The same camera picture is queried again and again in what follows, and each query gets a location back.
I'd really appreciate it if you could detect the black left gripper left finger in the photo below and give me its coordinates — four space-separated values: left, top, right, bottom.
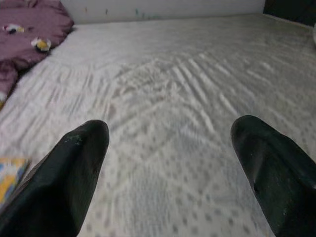
0 119 110 237

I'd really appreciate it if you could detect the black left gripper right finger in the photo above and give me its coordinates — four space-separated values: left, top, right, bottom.
231 115 316 237

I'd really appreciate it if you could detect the colourful children's book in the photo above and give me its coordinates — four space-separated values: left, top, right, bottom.
0 158 32 205

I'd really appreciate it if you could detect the white quilted mattress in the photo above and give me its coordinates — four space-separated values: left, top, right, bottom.
0 13 316 237

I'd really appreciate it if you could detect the purple duck print blanket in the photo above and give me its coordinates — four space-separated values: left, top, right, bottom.
0 0 75 109

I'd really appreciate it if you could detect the dark tufted headboard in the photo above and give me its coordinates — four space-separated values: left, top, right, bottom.
263 0 316 28

